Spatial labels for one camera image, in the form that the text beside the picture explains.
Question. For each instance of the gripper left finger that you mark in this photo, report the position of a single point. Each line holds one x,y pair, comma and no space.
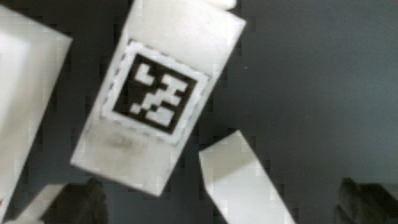
68,204

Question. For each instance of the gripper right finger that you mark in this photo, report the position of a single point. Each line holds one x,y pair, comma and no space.
366,203

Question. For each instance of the white U-shaped fence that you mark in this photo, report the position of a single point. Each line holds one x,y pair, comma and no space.
238,184

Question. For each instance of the white leg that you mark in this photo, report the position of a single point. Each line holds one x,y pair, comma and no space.
178,39

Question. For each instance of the white square table top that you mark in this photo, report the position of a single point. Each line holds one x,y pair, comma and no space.
34,48

